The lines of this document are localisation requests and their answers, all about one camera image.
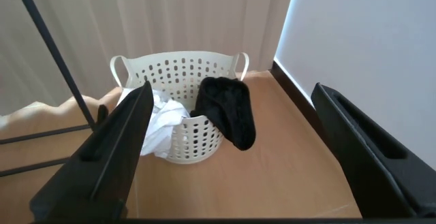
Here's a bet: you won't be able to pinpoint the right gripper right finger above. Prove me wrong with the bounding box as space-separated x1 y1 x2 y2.
310 82 436 218

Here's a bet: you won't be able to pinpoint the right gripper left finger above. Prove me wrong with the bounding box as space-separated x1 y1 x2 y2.
29 80 155 221

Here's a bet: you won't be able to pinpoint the black shorts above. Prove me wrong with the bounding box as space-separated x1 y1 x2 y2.
189 76 257 151

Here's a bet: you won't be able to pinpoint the black clothes rack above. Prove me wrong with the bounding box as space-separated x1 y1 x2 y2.
0 0 110 178

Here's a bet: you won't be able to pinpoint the white laundry basket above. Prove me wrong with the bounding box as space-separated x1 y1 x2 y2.
109 50 250 165

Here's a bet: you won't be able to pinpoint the white garment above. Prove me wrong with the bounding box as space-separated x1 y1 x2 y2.
117 87 191 159

